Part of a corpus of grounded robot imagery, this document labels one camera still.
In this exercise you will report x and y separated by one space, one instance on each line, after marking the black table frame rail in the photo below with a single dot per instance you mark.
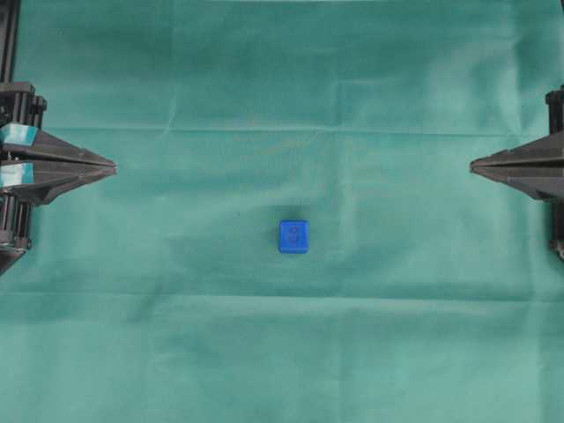
9 21

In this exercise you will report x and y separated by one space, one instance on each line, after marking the green table cloth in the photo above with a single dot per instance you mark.
158 294

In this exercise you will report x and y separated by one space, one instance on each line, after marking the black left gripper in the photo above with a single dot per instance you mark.
27 183

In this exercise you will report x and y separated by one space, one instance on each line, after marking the blue cube block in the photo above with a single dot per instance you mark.
293 236

